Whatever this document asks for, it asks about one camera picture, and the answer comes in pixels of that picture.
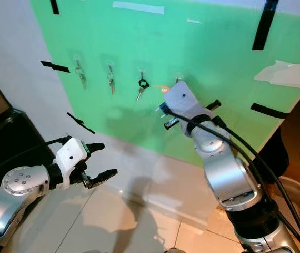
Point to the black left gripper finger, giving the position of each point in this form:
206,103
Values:
102,178
95,147

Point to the key with orange tag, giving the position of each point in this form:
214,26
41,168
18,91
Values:
161,87

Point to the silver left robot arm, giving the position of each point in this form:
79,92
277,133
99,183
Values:
13,205

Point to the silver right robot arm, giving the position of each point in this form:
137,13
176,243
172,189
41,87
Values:
229,176

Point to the black headed key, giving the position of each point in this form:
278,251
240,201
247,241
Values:
142,83

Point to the green board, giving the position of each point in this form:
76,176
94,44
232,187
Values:
213,47

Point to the black cabinet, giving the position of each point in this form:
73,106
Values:
8,147

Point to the small white tape strip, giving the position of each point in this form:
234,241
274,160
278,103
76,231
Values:
195,21

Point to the long white tape strip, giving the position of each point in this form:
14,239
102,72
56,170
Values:
138,7

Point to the torn white paper piece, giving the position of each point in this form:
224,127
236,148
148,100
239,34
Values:
287,75

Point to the long black tape strip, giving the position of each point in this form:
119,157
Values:
266,25

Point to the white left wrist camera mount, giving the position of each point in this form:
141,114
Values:
71,155

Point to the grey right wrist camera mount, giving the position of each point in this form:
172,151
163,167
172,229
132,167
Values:
184,98

